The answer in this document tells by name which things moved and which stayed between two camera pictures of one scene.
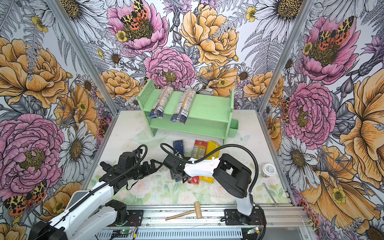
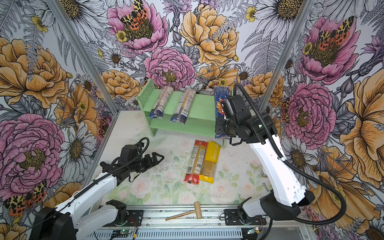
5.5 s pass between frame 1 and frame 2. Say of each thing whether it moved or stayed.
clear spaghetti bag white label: stayed
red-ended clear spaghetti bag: stayed
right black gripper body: moved
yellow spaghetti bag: stayed
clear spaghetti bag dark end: stayed
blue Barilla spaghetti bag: moved
